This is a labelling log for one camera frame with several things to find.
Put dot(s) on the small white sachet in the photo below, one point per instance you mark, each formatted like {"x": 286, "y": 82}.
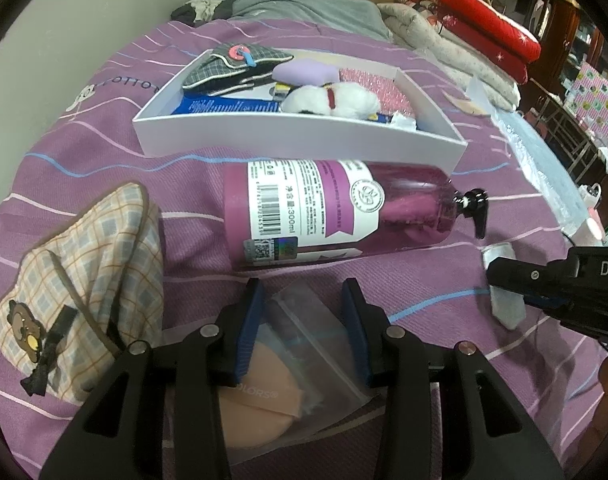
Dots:
{"x": 508, "y": 310}

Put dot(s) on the blue packet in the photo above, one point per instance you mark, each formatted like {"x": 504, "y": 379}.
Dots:
{"x": 224, "y": 106}

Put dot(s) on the black and white cloth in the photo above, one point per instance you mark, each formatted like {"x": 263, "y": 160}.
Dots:
{"x": 204, "y": 7}

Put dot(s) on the white cardboard box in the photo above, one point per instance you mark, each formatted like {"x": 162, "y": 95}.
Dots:
{"x": 284, "y": 135}

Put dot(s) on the metal chair frame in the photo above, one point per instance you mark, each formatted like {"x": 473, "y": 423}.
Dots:
{"x": 563, "y": 130}

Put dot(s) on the dark wooden cabinet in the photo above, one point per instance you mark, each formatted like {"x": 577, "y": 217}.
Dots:
{"x": 553, "y": 30}

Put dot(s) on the stack of colourful cartons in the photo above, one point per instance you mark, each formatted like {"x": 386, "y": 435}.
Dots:
{"x": 593, "y": 95}

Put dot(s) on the clear zip bag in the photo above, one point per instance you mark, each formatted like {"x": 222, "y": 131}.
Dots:
{"x": 309, "y": 320}

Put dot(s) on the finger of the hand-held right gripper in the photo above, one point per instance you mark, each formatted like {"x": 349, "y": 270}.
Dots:
{"x": 533, "y": 277}
{"x": 548, "y": 306}

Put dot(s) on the white crumpled paper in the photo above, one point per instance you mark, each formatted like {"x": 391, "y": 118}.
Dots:
{"x": 402, "y": 121}

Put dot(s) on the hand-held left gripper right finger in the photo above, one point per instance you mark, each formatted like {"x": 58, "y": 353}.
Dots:
{"x": 356, "y": 330}

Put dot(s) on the green plaid pouch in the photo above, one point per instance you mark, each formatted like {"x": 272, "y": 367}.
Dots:
{"x": 219, "y": 72}

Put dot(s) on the beige quilt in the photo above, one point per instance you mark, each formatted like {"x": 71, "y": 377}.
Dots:
{"x": 433, "y": 35}

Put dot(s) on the pink sparkly scrub cloth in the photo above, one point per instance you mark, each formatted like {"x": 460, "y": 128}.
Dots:
{"x": 398, "y": 100}

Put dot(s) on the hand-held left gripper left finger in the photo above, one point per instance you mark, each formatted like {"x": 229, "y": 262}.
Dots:
{"x": 246, "y": 330}

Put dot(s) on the purple sponge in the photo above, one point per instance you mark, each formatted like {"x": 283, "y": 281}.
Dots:
{"x": 304, "y": 71}

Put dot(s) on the beige plaid bear pouch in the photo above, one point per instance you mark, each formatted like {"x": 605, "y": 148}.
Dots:
{"x": 84, "y": 260}

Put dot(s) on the peach powder puff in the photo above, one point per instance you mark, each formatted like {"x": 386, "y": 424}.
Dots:
{"x": 264, "y": 400}

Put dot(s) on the grey blanket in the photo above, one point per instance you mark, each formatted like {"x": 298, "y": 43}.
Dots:
{"x": 324, "y": 10}

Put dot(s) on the white plush toy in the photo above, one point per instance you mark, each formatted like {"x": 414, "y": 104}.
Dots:
{"x": 309, "y": 100}

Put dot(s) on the purple pump bottle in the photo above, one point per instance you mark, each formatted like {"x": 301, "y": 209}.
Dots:
{"x": 408, "y": 210}

